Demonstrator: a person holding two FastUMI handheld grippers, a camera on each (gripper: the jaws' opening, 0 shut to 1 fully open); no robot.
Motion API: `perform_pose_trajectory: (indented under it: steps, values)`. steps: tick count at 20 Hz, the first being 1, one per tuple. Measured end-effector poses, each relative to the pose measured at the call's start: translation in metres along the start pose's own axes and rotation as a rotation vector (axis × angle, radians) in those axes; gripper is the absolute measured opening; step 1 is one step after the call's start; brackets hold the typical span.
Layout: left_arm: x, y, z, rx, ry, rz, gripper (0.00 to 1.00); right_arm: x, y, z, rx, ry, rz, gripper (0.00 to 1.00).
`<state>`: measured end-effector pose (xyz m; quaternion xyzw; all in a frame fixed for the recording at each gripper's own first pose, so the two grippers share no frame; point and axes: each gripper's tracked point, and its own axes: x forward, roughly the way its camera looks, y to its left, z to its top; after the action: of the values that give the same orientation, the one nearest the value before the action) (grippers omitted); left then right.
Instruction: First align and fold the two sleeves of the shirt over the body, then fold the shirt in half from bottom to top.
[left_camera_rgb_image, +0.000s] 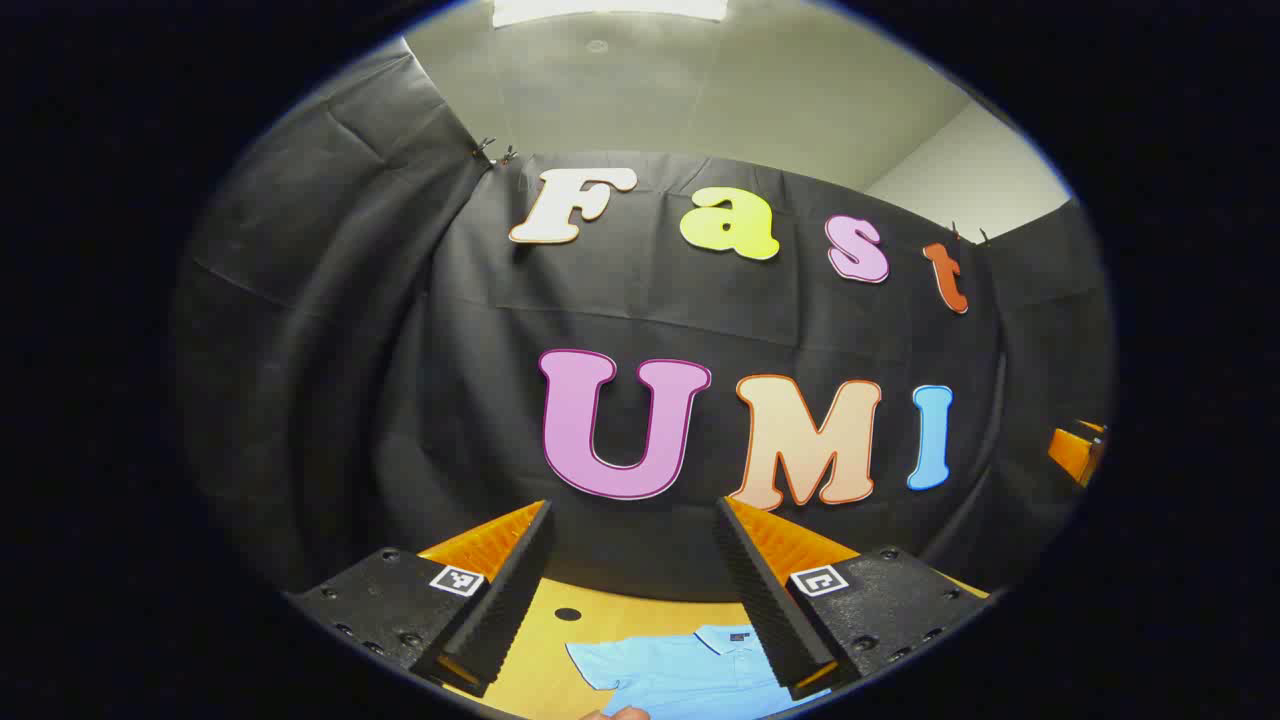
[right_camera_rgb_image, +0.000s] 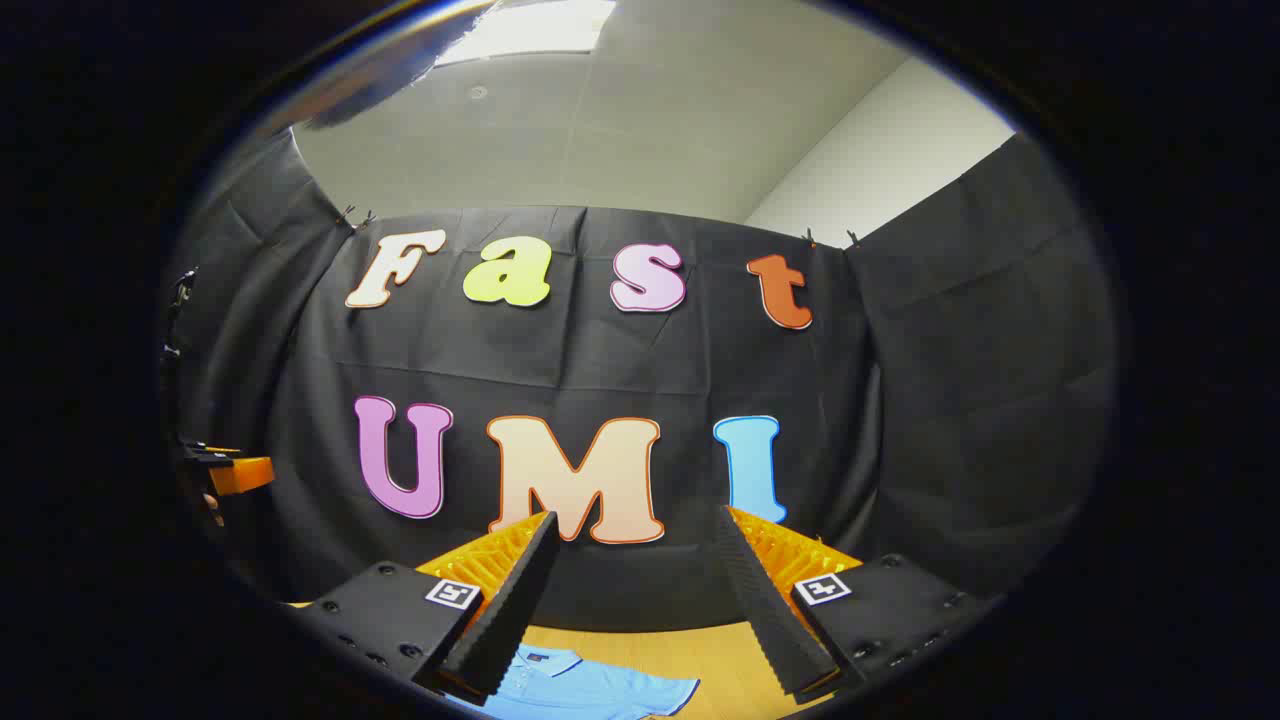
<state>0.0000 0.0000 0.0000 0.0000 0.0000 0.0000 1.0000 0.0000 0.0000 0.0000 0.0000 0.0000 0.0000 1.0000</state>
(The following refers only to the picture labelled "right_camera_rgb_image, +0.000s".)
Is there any light blue T-shirt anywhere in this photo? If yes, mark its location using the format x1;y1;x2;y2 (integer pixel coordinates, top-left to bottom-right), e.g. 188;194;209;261
445;645;701;720

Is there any ceiling light panel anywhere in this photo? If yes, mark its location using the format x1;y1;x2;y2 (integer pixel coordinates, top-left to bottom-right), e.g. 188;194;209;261
435;0;618;67

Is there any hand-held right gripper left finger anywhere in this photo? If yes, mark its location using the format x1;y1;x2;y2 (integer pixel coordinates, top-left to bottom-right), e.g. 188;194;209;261
285;510;561;706

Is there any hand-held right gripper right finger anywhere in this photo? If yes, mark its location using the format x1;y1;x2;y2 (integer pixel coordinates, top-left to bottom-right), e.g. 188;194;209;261
712;505;1001;701

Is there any black backdrop cloth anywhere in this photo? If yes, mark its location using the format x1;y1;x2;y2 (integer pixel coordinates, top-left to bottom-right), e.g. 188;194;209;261
160;130;1116;636

